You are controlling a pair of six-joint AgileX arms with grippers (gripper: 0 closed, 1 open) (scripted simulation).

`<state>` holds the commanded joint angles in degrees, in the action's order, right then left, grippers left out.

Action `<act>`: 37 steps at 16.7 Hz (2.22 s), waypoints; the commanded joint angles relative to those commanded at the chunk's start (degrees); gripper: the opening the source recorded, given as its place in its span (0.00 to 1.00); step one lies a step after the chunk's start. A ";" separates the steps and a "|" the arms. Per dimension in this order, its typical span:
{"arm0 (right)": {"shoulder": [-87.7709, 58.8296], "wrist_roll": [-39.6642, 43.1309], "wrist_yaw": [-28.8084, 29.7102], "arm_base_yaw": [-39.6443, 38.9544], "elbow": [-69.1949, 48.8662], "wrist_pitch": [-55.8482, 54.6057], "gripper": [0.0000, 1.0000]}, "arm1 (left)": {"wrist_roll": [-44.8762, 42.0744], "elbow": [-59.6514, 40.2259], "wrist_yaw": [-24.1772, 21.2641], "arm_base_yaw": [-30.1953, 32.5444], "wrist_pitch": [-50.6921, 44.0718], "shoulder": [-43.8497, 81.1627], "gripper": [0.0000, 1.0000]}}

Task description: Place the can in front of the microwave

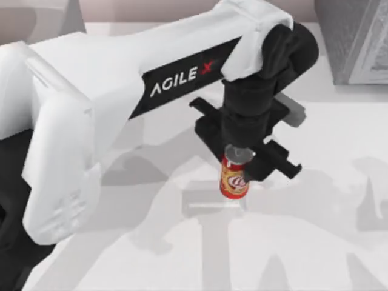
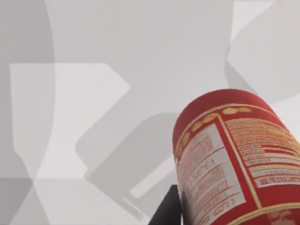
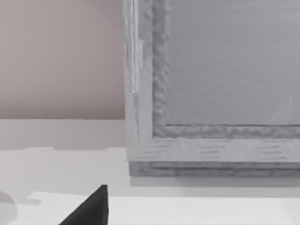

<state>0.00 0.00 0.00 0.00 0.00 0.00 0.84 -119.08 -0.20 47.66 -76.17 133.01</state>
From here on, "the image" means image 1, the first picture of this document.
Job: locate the red and yellow can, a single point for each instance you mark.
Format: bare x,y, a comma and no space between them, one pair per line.
233,182

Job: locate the pale grey rounded box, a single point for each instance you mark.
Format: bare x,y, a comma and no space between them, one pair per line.
295,113

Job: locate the grey cabinet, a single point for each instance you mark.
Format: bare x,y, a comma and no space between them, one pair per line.
351,39

